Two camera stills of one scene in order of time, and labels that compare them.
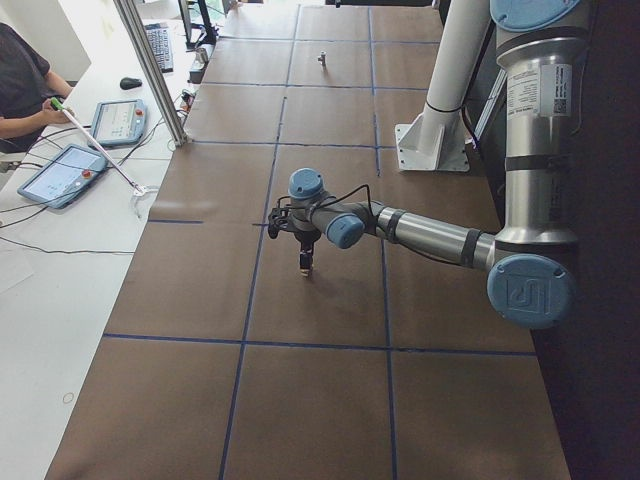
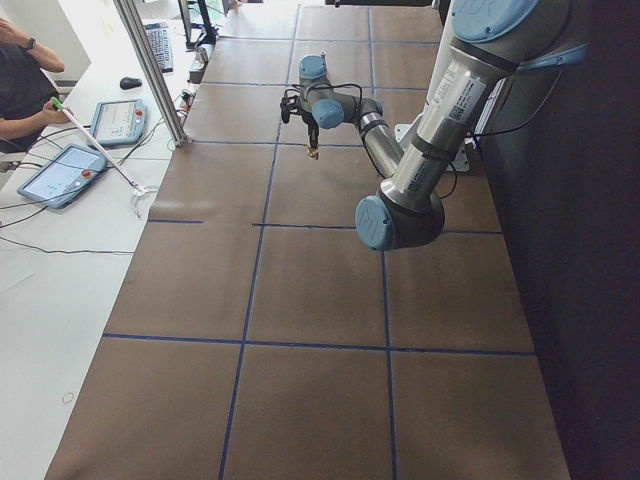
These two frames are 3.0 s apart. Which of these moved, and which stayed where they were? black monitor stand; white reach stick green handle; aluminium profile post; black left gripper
Moved: black left gripper
Stayed: white reach stick green handle; aluminium profile post; black monitor stand
